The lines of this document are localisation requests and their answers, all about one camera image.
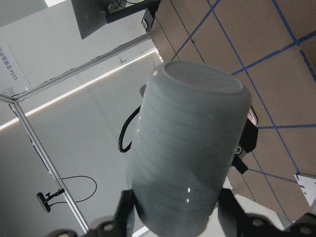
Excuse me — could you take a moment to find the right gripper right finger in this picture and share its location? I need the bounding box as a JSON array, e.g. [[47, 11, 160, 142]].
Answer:
[[218, 188, 316, 237]]

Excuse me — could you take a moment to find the black monitor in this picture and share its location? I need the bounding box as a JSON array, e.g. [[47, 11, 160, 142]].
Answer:
[[71, 0, 153, 39]]

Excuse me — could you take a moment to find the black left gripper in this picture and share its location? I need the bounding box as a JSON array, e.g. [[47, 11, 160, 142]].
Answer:
[[232, 107, 258, 174]]

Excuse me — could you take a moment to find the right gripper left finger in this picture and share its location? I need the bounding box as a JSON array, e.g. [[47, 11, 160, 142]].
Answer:
[[49, 189, 139, 237]]

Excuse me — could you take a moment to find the grey plastic cup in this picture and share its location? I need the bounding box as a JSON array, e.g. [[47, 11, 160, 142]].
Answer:
[[126, 61, 251, 237]]

